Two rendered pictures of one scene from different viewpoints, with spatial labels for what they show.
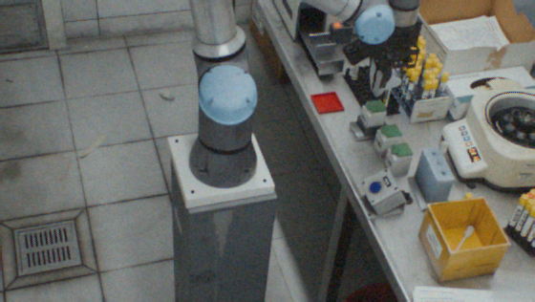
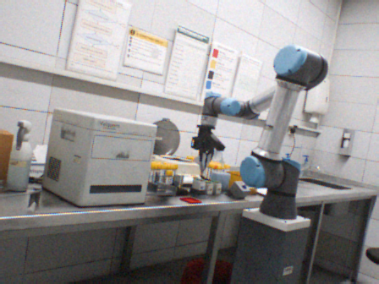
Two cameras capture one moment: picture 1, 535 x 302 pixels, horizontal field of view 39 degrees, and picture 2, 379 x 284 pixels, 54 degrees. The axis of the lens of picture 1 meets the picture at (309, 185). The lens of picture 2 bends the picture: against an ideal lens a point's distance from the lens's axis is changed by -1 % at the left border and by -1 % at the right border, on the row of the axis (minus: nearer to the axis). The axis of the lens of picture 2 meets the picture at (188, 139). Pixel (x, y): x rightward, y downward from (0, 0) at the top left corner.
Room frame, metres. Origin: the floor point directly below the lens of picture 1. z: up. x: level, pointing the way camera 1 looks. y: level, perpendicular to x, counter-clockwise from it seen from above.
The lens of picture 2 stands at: (2.12, 1.44, 1.21)
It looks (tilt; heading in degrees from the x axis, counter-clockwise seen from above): 3 degrees down; 248
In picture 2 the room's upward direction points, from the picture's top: 10 degrees clockwise
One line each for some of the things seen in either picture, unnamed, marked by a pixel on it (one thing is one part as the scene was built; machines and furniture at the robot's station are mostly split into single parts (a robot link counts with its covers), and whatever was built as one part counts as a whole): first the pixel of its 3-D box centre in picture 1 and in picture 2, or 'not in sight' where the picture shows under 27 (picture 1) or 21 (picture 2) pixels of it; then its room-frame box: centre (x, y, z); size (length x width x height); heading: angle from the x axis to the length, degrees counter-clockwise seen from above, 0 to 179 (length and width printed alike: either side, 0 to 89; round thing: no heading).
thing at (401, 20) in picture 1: (399, 10); (208, 121); (1.41, -0.13, 1.22); 0.08 x 0.08 x 0.05
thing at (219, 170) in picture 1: (224, 147); (279, 202); (1.19, 0.20, 0.95); 0.15 x 0.15 x 0.10
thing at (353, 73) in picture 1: (374, 76); (170, 181); (1.55, -0.12, 0.93); 0.17 x 0.09 x 0.11; 26
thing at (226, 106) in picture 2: not in sight; (228, 106); (1.37, -0.04, 1.30); 0.11 x 0.11 x 0.08; 14
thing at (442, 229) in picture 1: (461, 239); (241, 182); (1.06, -0.33, 0.93); 0.13 x 0.13 x 0.10; 22
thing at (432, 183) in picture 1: (433, 179); (219, 182); (1.22, -0.27, 0.92); 0.10 x 0.07 x 0.10; 20
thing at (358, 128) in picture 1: (371, 125); (197, 192); (1.40, -0.12, 0.89); 0.09 x 0.05 x 0.04; 116
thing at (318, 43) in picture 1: (318, 41); (152, 188); (1.67, 0.04, 0.92); 0.21 x 0.07 x 0.05; 26
